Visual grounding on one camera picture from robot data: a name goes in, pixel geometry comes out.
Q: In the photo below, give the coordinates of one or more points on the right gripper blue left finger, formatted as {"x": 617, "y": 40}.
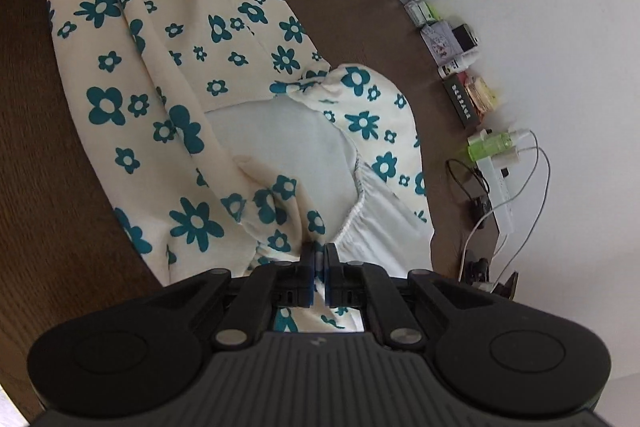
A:
{"x": 296, "y": 279}

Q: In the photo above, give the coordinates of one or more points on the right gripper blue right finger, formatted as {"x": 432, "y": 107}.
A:
{"x": 342, "y": 282}

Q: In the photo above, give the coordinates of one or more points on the cream teal flower garment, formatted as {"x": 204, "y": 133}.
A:
{"x": 222, "y": 139}

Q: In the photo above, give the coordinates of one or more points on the phone on black stand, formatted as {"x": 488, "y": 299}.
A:
{"x": 476, "y": 274}

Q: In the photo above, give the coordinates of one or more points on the white power strip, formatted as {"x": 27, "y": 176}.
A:
{"x": 492, "y": 168}

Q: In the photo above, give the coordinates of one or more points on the green spray bottle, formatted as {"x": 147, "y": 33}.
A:
{"x": 491, "y": 144}

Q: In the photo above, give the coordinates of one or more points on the black labelled box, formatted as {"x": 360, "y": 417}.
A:
{"x": 455, "y": 87}

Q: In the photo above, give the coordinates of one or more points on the yellow pink packets stack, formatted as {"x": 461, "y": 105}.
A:
{"x": 482, "y": 96}

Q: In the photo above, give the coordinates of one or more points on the small white spray bottle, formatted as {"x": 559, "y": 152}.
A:
{"x": 458, "y": 64}

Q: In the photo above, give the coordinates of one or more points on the grey decorated tin box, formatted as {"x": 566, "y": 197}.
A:
{"x": 441, "y": 42}

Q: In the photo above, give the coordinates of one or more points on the green white small boxes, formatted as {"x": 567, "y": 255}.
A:
{"x": 420, "y": 13}

